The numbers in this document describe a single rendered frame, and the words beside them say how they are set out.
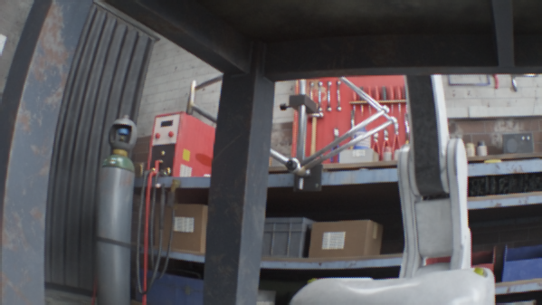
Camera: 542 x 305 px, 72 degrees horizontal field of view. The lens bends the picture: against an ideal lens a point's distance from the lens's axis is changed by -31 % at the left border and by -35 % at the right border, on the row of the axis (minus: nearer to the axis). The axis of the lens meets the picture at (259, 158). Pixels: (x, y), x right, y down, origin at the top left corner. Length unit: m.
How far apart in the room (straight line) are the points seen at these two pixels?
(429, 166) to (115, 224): 1.63
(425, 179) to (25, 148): 1.08
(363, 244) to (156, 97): 2.28
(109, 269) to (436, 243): 1.64
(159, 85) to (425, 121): 2.83
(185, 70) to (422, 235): 2.71
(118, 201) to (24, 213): 1.95
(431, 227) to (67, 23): 1.16
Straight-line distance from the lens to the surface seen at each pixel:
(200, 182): 2.41
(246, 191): 0.99
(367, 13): 0.93
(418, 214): 1.44
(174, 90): 3.80
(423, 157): 1.36
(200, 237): 2.42
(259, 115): 1.04
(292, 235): 2.21
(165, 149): 2.91
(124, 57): 3.84
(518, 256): 2.42
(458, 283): 1.01
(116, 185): 2.51
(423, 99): 1.39
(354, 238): 2.11
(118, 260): 2.49
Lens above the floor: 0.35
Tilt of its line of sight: 14 degrees up
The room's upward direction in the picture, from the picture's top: 5 degrees clockwise
